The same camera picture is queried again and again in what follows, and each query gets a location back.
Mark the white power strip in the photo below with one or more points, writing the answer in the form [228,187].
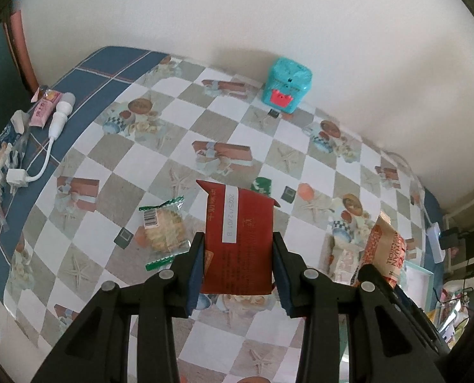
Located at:
[434,243]

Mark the clear plastic wrapper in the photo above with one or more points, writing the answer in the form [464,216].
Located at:
[19,149]

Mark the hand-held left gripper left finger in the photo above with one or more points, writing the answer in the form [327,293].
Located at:
[195,279]

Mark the pile of small colourful items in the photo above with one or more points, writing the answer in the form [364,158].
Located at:
[452,311]

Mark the pink tube packet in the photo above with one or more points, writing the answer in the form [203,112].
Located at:
[43,109]

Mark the black power adapter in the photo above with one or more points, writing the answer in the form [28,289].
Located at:
[448,239]

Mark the brown wooden chair back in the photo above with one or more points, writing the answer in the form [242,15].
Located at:
[21,56]

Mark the checkered printed tablecloth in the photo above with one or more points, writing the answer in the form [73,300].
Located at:
[205,127]

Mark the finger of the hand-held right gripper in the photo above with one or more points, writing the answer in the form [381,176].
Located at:
[420,323]

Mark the white tray with teal rim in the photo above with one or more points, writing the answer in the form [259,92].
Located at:
[416,283]

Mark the rice cracker packet green ends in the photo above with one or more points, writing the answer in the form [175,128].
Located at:
[163,227]

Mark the teal toy box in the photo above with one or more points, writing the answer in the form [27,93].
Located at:
[286,83]

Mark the orange tan snack packet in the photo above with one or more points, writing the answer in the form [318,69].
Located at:
[386,247]

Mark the white handheld device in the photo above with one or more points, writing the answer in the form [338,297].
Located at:
[59,119]

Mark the clear wrapped snack packet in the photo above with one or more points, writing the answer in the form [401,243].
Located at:
[342,263]

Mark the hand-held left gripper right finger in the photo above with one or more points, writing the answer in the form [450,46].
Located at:
[280,279]

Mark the small dark green candy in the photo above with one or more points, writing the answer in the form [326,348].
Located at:
[288,194]
[122,236]
[274,113]

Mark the white shelf unit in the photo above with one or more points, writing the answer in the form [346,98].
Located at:
[460,211]

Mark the dark red snack packet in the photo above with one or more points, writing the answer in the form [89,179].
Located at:
[241,263]

